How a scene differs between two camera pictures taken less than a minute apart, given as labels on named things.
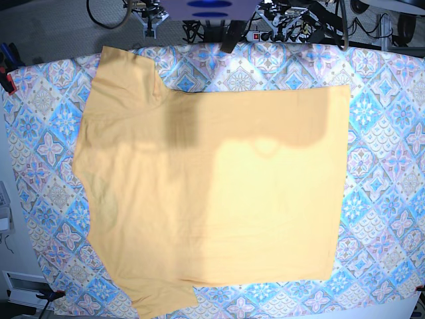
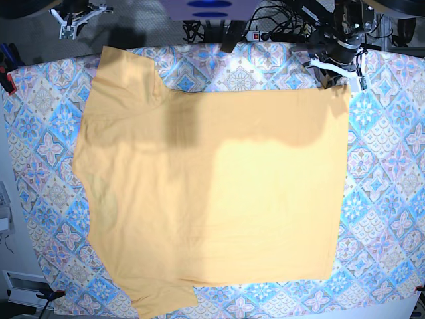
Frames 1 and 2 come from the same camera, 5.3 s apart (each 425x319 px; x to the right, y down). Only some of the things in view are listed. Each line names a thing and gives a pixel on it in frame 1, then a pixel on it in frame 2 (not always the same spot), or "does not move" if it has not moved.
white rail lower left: [22, 288] does not move
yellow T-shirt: [227, 187] does not move
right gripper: [280, 16] -> [339, 54]
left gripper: [151, 13] -> [72, 6]
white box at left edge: [6, 223] does not move
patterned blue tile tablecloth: [379, 264] does not move
